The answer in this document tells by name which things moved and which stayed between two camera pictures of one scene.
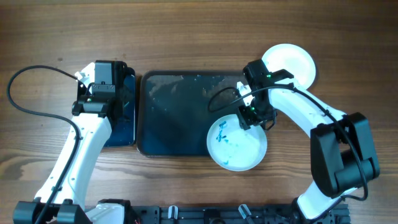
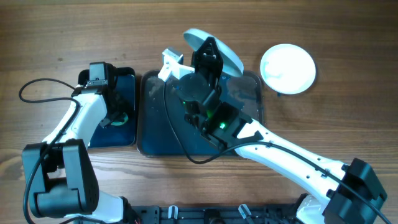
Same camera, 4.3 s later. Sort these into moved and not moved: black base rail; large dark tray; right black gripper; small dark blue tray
Moved: right black gripper
Not moved: small dark blue tray; black base rail; large dark tray
